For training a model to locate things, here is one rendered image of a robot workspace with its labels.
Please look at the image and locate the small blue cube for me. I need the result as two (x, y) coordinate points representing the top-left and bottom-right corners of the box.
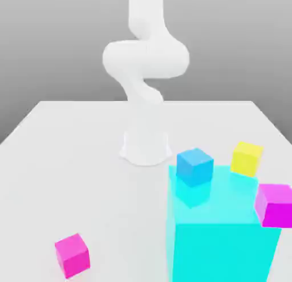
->
(176, 148), (214, 188)

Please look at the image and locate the small yellow cube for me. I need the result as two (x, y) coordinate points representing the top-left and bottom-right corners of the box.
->
(230, 141), (265, 178)

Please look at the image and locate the small pink cube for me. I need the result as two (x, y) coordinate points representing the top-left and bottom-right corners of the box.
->
(54, 232), (91, 280)

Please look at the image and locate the small magenta cube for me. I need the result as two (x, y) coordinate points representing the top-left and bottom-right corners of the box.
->
(254, 183), (292, 229)

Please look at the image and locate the large cyan box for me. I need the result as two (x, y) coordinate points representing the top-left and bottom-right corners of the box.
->
(165, 165), (283, 282)

